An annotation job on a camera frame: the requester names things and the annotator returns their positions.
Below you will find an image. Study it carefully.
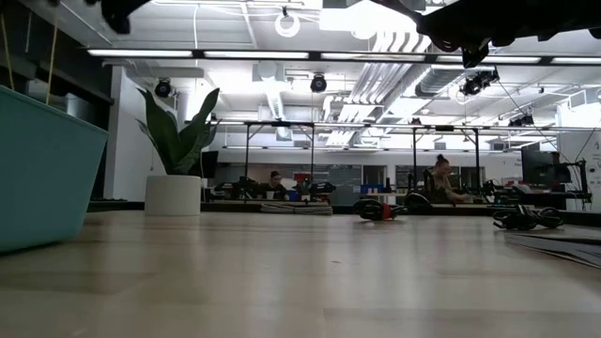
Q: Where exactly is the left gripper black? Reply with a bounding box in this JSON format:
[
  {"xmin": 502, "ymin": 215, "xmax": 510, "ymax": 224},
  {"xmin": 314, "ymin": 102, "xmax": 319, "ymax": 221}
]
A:
[{"xmin": 100, "ymin": 0, "xmax": 151, "ymax": 35}]

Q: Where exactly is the white ring lamp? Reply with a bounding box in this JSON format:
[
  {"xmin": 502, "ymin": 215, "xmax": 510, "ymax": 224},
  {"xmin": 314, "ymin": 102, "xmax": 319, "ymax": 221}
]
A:
[{"xmin": 274, "ymin": 12, "xmax": 301, "ymax": 38}]

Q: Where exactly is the overhead LED light bar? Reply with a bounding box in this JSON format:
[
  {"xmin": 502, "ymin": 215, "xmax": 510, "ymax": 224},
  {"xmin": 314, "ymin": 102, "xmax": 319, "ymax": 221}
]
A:
[{"xmin": 86, "ymin": 48, "xmax": 601, "ymax": 66}]

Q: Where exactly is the yellow hanging cord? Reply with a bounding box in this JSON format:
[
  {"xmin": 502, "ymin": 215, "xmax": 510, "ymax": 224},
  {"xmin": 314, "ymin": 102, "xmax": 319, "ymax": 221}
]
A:
[
  {"xmin": 45, "ymin": 21, "xmax": 60, "ymax": 105},
  {"xmin": 0, "ymin": 13, "xmax": 15, "ymax": 93}
]

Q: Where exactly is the large black monitor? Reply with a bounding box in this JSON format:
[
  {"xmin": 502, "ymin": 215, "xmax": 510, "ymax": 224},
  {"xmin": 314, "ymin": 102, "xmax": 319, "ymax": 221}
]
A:
[{"xmin": 520, "ymin": 147, "xmax": 572, "ymax": 187}]

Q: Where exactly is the black ceiling camera cluster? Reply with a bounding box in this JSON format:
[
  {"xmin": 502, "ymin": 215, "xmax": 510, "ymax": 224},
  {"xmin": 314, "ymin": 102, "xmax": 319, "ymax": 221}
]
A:
[{"xmin": 458, "ymin": 68, "xmax": 501, "ymax": 98}]

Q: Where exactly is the grey ceiling duct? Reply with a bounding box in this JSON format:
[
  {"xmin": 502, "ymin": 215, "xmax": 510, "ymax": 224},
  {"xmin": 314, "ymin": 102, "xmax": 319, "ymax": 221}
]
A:
[{"xmin": 413, "ymin": 65, "xmax": 466, "ymax": 99}]

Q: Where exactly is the small black monitor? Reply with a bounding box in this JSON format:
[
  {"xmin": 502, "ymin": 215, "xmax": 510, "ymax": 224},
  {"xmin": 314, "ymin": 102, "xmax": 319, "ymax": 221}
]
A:
[{"xmin": 201, "ymin": 149, "xmax": 220, "ymax": 179}]

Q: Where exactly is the person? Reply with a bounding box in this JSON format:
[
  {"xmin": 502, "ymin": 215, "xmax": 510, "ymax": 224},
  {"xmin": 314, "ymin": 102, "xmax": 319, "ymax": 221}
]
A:
[
  {"xmin": 424, "ymin": 153, "xmax": 470, "ymax": 204},
  {"xmin": 260, "ymin": 170, "xmax": 290, "ymax": 202}
]

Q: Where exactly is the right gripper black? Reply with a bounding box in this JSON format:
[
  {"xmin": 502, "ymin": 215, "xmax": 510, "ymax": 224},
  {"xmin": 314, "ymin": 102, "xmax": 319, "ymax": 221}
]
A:
[{"xmin": 415, "ymin": 0, "xmax": 532, "ymax": 69}]

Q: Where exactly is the plain black USB cable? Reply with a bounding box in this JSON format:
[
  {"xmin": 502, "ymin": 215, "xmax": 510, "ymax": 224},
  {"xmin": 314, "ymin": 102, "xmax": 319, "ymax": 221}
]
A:
[{"xmin": 492, "ymin": 204, "xmax": 564, "ymax": 231}]

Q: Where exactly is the succulent plant in white pot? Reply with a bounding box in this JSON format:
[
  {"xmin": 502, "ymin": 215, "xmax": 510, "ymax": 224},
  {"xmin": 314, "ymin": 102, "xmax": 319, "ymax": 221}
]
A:
[{"xmin": 135, "ymin": 87, "xmax": 222, "ymax": 217}]

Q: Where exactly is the teal plastic bin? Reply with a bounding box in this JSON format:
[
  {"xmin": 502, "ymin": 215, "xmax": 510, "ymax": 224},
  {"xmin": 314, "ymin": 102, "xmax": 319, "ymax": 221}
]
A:
[{"xmin": 0, "ymin": 85, "xmax": 110, "ymax": 254}]

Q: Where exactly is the black background station frame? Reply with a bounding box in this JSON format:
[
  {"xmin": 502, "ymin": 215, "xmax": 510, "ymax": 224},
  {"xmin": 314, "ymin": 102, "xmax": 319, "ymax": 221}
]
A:
[
  {"xmin": 242, "ymin": 120, "xmax": 316, "ymax": 203},
  {"xmin": 411, "ymin": 125, "xmax": 481, "ymax": 203}
]

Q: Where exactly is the black cable with red strap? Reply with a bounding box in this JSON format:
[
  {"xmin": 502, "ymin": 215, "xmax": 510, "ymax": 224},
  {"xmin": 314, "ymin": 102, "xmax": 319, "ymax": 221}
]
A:
[{"xmin": 352, "ymin": 198, "xmax": 408, "ymax": 222}]

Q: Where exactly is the black metal table frame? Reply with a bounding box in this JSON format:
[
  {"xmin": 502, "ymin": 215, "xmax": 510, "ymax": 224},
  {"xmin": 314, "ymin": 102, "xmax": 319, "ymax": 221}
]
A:
[{"xmin": 86, "ymin": 200, "xmax": 601, "ymax": 227}]

